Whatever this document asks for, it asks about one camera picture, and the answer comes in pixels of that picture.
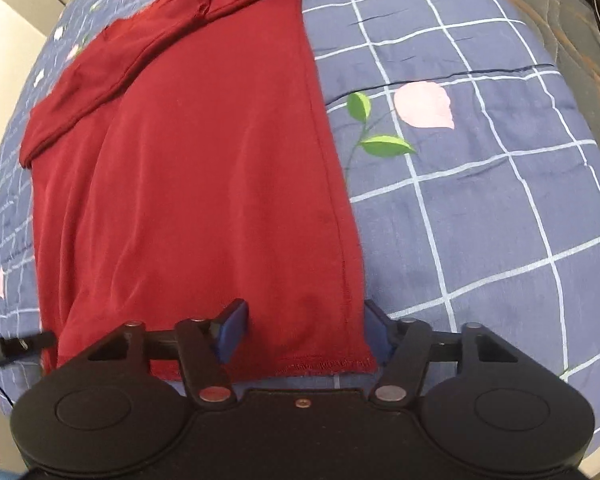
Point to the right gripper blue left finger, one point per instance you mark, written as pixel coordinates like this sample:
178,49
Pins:
204,348

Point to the red knit garment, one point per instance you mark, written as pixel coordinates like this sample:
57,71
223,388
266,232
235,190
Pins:
183,160

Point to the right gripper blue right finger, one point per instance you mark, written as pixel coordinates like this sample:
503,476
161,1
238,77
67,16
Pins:
402,350

